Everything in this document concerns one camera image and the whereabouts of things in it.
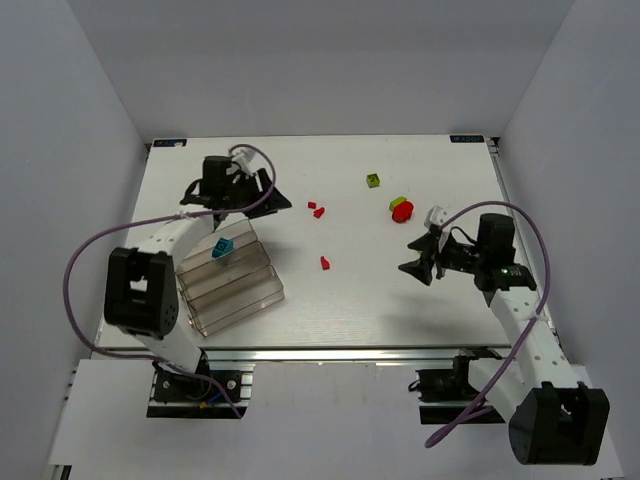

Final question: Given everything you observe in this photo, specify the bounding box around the red round lego brick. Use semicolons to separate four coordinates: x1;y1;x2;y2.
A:
392;200;414;223

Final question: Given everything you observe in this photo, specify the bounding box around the lime green curved lego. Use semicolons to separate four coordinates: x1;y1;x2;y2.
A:
389;196;407;211

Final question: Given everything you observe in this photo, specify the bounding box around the teal rounded lego brick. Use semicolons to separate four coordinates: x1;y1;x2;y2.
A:
211;237;234;259

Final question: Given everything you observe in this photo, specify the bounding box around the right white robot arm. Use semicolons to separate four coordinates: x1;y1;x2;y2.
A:
399;207;610;466

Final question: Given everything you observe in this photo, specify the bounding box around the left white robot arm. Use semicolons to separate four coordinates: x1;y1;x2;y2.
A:
104;144;292;378

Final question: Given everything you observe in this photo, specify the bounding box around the left blue table label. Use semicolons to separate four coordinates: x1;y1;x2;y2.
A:
152;139;187;148

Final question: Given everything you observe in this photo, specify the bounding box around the blue table label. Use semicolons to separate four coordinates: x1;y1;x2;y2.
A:
152;139;187;148
449;135;485;144

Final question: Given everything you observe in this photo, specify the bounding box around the small green lego cube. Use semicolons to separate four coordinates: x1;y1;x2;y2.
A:
366;173;380;188

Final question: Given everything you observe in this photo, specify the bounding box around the clear three-compartment container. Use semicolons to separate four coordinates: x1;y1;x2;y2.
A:
176;220;285;337

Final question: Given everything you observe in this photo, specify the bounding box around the right blue table label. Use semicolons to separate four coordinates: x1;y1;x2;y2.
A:
449;135;485;144

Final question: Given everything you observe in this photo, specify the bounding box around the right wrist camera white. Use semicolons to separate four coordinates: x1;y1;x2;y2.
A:
424;205;449;230

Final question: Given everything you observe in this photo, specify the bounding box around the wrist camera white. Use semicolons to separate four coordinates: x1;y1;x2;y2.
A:
424;205;449;230
229;147;256;176

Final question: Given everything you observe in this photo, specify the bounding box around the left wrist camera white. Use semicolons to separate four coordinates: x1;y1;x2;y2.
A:
229;147;256;176

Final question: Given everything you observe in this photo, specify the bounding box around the aluminium table rail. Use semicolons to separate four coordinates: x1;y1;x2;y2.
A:
205;346;509;362

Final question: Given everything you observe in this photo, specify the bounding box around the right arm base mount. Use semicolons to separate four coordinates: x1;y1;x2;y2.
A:
407;347;502;425

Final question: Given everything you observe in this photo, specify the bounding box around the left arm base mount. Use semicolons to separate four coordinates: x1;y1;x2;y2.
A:
146;362;253;420

